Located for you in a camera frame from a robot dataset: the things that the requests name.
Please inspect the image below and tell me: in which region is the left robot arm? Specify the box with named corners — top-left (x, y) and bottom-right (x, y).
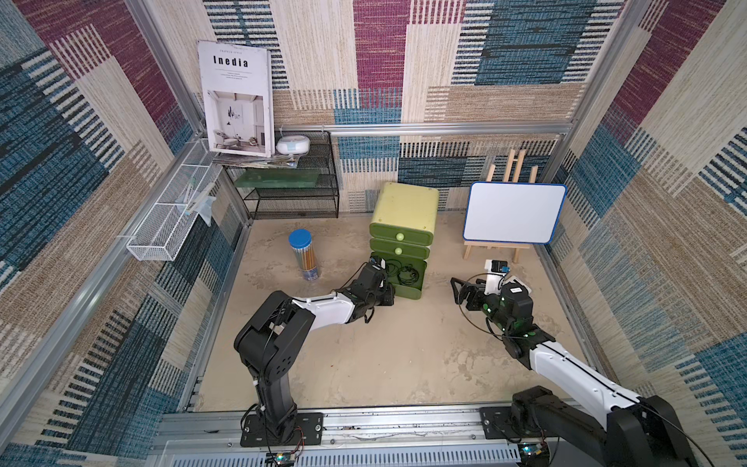
top-left (233, 256), bottom-right (394, 447)

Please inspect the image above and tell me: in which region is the Inedia magazine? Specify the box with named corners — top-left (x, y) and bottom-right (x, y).
top-left (198, 41), bottom-right (275, 159)

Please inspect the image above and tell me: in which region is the black earphones round coil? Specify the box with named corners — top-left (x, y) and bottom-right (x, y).
top-left (401, 265), bottom-right (420, 286)

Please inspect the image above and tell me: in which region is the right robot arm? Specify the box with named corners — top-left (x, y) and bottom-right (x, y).
top-left (451, 274), bottom-right (698, 466)

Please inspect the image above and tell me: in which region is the white oval case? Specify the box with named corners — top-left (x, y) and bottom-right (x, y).
top-left (275, 135), bottom-right (311, 156)

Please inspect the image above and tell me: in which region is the small whiteboard on easel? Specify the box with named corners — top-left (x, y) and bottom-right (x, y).
top-left (462, 150), bottom-right (567, 263)

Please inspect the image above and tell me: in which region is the white calculator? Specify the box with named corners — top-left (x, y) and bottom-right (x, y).
top-left (515, 278), bottom-right (532, 295)

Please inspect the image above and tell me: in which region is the black wire shelf rack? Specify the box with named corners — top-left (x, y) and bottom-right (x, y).
top-left (222, 130), bottom-right (340, 221)

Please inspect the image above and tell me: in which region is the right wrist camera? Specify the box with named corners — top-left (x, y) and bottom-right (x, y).
top-left (484, 260), bottom-right (510, 295)

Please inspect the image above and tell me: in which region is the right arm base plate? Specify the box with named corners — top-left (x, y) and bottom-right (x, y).
top-left (479, 405), bottom-right (558, 443)

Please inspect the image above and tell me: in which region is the green three-drawer cabinet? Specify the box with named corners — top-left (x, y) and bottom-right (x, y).
top-left (369, 182), bottom-right (439, 300)

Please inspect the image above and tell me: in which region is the blue-lid pencil canister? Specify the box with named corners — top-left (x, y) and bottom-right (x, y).
top-left (289, 229), bottom-right (319, 281)

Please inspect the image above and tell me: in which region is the white wire basket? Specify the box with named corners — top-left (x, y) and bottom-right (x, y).
top-left (126, 163), bottom-right (220, 262)

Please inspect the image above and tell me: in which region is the green sheet on shelf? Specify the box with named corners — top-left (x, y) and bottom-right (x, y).
top-left (235, 169), bottom-right (320, 189)

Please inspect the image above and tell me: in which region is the black earphones large loop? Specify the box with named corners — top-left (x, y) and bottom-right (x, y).
top-left (390, 270), bottom-right (410, 286)

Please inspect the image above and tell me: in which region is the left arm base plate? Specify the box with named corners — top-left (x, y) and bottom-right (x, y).
top-left (239, 412), bottom-right (324, 448)

